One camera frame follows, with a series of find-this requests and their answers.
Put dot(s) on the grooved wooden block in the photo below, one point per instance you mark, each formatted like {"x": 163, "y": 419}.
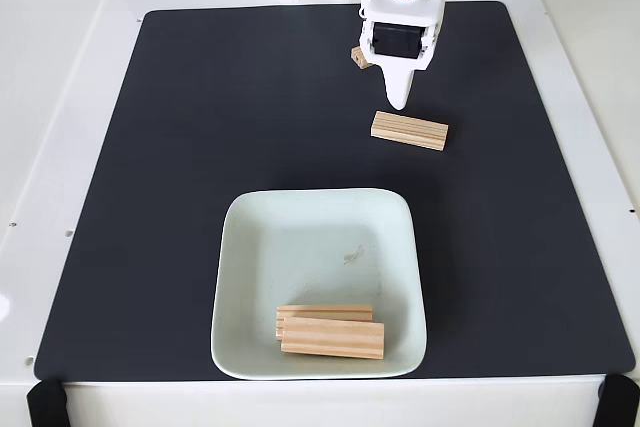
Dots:
{"x": 332, "y": 339}
{"x": 409, "y": 130}
{"x": 359, "y": 58}
{"x": 325, "y": 311}

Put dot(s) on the pale green square plate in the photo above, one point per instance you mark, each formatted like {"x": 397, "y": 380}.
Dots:
{"x": 390, "y": 272}

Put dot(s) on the black table mat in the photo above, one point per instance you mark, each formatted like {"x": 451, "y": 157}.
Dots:
{"x": 150, "y": 197}

